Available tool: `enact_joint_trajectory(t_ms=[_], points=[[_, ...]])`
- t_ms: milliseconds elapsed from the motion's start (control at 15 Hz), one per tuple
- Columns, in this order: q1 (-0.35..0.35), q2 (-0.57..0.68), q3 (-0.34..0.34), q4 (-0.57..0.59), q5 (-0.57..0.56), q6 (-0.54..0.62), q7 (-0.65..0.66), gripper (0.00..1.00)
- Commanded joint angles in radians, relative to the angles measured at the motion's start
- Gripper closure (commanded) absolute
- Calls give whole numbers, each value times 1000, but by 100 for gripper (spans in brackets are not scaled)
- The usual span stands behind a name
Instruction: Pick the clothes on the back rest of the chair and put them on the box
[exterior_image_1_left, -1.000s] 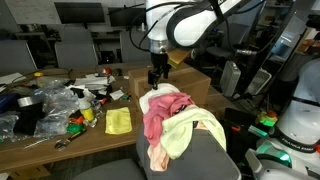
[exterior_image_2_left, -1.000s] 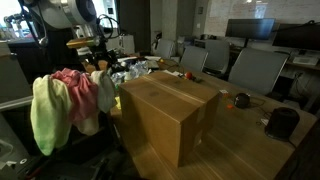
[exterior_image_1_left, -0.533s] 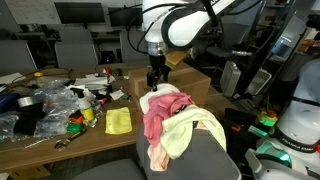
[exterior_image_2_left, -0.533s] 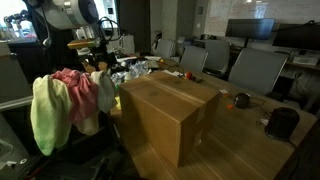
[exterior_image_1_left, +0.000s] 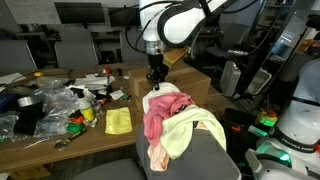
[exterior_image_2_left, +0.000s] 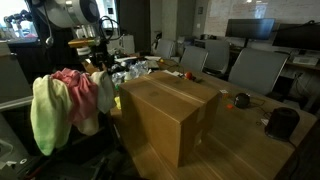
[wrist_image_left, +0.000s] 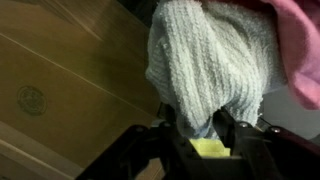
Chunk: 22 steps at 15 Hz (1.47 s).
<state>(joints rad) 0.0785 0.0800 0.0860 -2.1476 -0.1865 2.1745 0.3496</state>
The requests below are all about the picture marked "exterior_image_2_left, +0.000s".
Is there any white towel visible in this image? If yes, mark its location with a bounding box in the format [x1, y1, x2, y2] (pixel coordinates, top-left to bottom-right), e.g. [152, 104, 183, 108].
[89, 70, 116, 114]

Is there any white keyboard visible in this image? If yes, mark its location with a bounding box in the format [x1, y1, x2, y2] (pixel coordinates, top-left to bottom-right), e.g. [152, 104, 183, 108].
[292, 55, 320, 67]

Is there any black computer monitor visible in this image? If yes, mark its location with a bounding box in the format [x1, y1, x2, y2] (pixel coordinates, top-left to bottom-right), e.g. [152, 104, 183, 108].
[225, 18, 276, 41]
[272, 22, 320, 51]

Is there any small open cardboard box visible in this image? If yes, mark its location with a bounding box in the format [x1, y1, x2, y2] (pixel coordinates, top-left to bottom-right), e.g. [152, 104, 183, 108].
[81, 59, 101, 75]

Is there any white wall whiteboard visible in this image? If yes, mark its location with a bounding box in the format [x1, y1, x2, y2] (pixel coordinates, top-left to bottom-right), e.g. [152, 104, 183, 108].
[203, 0, 320, 38]

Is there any light green towel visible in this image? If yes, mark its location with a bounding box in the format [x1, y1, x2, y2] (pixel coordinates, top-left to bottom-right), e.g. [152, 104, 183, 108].
[30, 74, 73, 156]

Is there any clear plastic bag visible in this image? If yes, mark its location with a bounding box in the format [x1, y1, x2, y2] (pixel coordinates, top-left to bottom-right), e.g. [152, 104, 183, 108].
[111, 60, 150, 86]

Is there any large brown cardboard box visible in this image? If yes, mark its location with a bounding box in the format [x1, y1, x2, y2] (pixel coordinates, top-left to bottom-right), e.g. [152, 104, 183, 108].
[119, 70, 221, 168]

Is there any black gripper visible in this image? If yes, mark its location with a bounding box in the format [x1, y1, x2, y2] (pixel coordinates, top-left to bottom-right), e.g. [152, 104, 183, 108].
[89, 43, 112, 72]

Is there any pink cloth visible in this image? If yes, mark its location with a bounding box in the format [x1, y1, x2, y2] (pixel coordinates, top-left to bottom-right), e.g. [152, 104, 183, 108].
[51, 68, 100, 126]

